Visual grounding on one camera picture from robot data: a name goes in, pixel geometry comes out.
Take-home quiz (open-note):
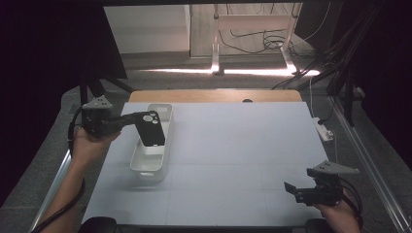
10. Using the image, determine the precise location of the dark curtain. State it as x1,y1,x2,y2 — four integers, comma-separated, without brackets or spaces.
0,0,128,208
336,0,412,163

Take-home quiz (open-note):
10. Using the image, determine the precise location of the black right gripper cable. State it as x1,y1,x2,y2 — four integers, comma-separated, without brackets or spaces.
338,177,364,229

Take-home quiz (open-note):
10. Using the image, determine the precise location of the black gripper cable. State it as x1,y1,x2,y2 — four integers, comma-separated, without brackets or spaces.
29,106,87,233
338,177,364,229

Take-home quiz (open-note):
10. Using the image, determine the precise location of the white cabinet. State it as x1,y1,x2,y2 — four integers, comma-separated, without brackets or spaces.
103,4,191,55

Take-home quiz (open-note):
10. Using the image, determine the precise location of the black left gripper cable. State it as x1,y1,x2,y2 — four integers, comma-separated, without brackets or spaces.
29,106,87,233

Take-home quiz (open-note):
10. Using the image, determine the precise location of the black phone case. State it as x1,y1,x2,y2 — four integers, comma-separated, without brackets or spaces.
133,110,166,148

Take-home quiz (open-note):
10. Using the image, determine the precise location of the wooden table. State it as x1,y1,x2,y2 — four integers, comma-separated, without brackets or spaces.
128,89,303,104

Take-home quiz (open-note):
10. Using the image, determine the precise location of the bundle of black floor cables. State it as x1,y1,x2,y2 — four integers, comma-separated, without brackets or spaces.
218,28,294,55

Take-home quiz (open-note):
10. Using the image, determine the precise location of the white phone case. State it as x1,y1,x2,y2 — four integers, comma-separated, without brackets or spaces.
139,137,165,156

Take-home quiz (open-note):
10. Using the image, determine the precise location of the white table mat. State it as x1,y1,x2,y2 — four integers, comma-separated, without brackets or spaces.
82,101,330,227

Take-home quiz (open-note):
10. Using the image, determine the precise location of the white plastic storage bin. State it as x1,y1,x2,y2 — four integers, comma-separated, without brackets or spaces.
129,102,175,183

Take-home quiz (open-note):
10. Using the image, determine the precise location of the white power strip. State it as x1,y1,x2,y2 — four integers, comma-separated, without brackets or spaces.
312,116,335,143

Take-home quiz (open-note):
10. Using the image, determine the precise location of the aluminium rail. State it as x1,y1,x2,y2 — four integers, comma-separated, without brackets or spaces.
327,95,412,233
29,150,73,233

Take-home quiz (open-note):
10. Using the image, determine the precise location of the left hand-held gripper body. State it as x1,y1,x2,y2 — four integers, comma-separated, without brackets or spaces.
80,95,123,137

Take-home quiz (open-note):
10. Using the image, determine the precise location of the metal desk frame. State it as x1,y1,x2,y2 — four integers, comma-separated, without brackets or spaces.
211,3,303,77

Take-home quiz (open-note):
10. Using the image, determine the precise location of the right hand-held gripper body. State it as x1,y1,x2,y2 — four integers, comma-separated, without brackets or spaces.
295,160,361,207

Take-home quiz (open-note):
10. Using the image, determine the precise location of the white power cable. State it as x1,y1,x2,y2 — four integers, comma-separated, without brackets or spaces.
308,77,318,119

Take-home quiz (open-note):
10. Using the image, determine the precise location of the person's right hand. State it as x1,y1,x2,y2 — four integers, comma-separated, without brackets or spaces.
318,189,361,225

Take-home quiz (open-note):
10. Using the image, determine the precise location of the black tripod stand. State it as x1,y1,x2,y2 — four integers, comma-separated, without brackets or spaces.
78,71,134,105
271,0,388,128

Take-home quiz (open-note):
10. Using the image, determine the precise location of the dark round object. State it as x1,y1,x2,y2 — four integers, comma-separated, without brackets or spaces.
78,216,119,233

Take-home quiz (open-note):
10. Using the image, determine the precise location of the person's left hand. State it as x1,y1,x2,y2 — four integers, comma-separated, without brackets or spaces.
71,127,121,166

